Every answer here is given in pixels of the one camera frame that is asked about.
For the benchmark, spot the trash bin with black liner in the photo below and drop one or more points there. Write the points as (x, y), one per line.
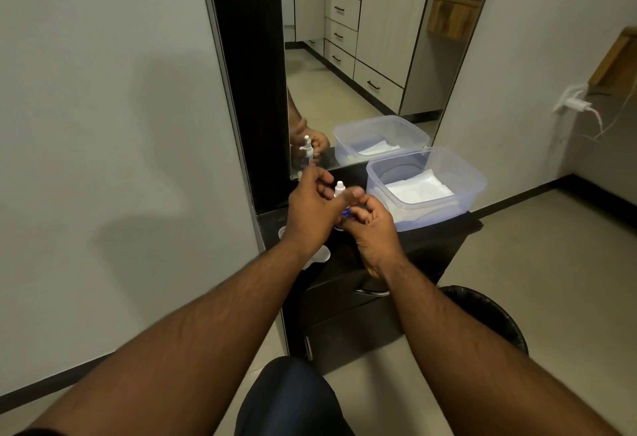
(492, 311)

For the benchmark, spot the clear plastic container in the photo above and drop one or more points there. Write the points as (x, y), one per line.
(428, 219)

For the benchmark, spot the small solution dropper bottle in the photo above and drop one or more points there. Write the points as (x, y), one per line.
(343, 212)

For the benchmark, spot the black dresser cabinet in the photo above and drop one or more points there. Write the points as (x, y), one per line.
(358, 336)

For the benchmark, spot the person's right hand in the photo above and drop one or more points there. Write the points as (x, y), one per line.
(375, 236)

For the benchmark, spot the translucent lens case cap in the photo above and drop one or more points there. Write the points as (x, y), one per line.
(281, 232)

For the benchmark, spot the person's right forearm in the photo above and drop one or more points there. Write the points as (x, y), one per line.
(482, 361)

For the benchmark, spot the person's left forearm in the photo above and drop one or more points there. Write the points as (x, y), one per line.
(174, 351)

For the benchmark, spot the stack of white tissues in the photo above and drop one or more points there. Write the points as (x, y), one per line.
(420, 189)

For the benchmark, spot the dresser mirror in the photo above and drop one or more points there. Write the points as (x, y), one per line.
(318, 102)

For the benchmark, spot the person's left hand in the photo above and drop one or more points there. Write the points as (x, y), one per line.
(308, 216)

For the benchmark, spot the white contact lens case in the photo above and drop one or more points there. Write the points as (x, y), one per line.
(318, 255)

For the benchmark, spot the wooden wall shelf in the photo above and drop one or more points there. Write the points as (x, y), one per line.
(614, 60)

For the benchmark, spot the dark blue trousers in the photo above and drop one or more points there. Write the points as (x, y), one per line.
(288, 401)

